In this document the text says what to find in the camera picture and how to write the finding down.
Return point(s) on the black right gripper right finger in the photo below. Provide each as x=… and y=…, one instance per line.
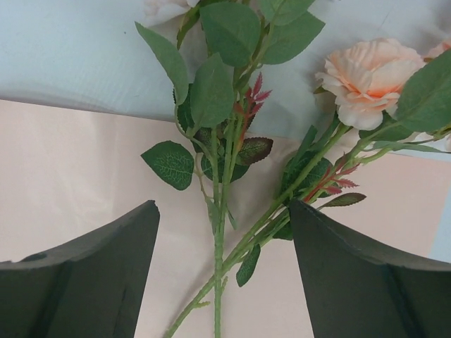
x=356, y=286

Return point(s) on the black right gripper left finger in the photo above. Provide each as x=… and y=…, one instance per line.
x=91, y=286

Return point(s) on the peach wrapping paper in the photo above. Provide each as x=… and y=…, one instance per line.
x=66, y=172

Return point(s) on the pale pink rose stem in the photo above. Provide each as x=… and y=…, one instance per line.
x=214, y=69

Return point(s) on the small peach rose stem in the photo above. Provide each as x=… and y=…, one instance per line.
x=363, y=110

